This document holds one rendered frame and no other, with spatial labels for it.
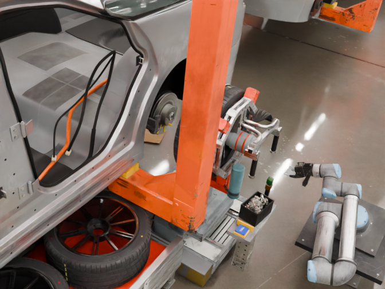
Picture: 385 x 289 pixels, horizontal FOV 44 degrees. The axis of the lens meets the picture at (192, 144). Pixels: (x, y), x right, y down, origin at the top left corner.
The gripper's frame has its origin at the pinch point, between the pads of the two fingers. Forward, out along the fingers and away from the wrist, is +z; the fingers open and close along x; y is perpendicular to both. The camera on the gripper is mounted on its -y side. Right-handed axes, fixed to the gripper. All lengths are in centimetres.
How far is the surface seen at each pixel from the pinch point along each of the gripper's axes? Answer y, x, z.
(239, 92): 61, -3, 20
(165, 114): 56, 12, 72
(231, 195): -4.2, 20.6, 33.5
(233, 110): 56, 14, 18
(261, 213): -11.8, 29.3, 9.8
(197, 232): -29, 32, 63
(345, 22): 10, -353, 36
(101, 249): -2, 90, 98
